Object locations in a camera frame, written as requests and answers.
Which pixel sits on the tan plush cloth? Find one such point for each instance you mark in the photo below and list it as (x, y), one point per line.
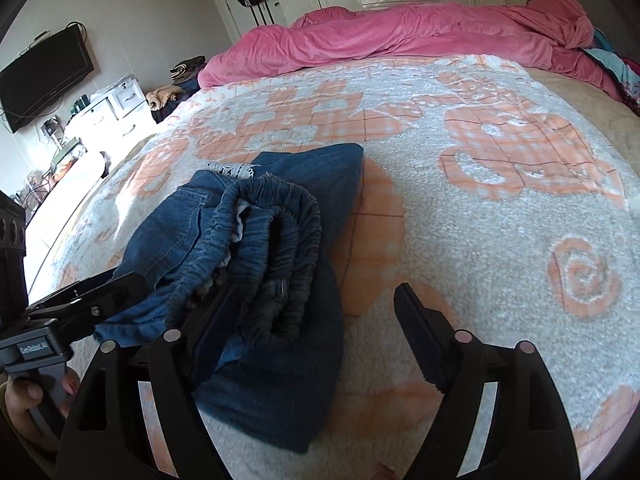
(165, 96)

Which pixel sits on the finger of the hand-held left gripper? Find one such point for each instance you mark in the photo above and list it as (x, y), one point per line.
(100, 295)

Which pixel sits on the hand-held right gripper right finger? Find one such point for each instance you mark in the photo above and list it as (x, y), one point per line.
(420, 340)

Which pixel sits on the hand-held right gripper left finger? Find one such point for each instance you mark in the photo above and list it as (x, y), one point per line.
(210, 335)

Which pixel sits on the beige quilted bedsheet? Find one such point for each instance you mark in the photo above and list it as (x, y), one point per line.
(590, 105)

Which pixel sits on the person's left hand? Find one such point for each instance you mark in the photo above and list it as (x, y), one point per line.
(22, 410)

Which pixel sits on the dark green jar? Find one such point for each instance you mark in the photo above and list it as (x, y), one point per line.
(81, 104)

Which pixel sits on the white and orange fleece blanket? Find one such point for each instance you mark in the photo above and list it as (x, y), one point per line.
(450, 210)

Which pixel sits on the pile of dark clothes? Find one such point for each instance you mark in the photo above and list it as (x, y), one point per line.
(187, 70)

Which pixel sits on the pink duvet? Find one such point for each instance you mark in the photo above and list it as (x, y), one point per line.
(400, 35)

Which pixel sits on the colourful patterned cloth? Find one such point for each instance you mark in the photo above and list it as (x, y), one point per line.
(615, 70)

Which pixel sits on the black wall television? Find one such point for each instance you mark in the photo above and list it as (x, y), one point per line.
(45, 80)

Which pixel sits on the white drawer cabinet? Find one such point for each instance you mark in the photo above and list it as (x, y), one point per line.
(125, 105)

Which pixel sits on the blue denim pants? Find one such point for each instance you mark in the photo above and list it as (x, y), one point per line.
(280, 240)

